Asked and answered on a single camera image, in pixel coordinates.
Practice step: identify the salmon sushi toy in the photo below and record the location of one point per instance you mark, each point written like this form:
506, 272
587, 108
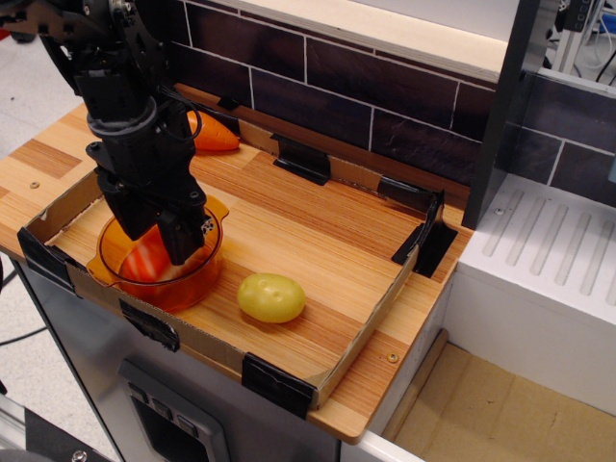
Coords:
148, 262

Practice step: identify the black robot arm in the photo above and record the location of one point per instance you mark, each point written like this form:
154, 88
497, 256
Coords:
110, 58

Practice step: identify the white dish drying rack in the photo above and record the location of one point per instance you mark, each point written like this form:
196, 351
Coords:
534, 291

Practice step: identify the cardboard fence with black tape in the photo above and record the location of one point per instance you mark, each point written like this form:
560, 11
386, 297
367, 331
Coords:
335, 241

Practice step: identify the orange transparent plastic pot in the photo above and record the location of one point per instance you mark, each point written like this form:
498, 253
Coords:
114, 245

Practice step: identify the dark grey vertical post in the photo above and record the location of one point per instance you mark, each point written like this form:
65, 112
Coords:
523, 59

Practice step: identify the orange toy carrot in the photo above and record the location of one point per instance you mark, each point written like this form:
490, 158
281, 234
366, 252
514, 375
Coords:
214, 136

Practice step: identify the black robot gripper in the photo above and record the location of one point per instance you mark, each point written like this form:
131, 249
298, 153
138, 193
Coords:
143, 170

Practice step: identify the yellow toy potato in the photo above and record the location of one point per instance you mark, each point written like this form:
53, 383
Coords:
271, 298

